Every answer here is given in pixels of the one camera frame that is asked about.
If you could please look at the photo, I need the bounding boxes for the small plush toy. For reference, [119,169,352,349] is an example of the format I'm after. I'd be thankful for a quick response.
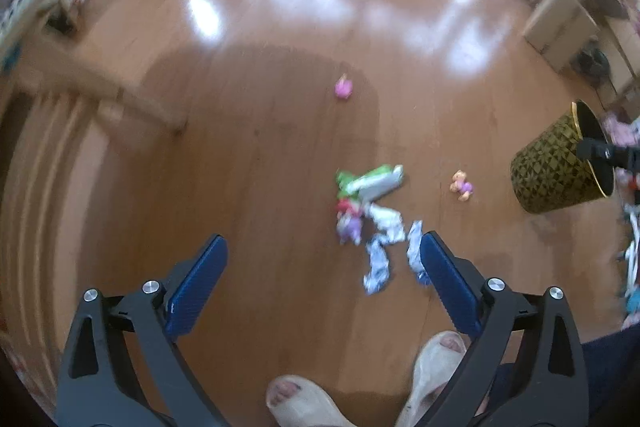
[450,170,475,202]

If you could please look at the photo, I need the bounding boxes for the green and white wrapper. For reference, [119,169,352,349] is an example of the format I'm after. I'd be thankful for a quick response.
[335,164,405,202]

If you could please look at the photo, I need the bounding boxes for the pink cloth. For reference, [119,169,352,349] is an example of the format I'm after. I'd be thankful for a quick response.
[602,114,640,148]

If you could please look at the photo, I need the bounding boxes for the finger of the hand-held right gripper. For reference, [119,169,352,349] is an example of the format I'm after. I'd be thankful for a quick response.
[575,137,640,170]

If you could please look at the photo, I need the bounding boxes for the dark grey bundle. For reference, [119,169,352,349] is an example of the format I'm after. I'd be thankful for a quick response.
[572,49,612,88]

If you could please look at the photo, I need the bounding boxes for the white paper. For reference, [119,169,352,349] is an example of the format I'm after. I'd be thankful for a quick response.
[367,203,407,244]
[362,237,393,295]
[406,221,431,285]

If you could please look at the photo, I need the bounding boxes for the gold patterned trash bin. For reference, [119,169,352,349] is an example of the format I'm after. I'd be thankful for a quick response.
[510,101,617,215]

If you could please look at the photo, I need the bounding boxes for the beige slipper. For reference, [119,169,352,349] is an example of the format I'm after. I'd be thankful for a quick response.
[395,331,468,427]
[266,375,358,427]

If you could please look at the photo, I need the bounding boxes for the cardboard box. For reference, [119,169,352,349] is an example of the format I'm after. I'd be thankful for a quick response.
[523,0,601,72]

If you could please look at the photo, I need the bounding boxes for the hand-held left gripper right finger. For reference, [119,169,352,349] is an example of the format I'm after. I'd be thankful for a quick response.
[419,231,591,427]

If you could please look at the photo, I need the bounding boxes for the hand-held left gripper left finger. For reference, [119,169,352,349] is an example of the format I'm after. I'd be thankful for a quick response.
[54,234,229,427]

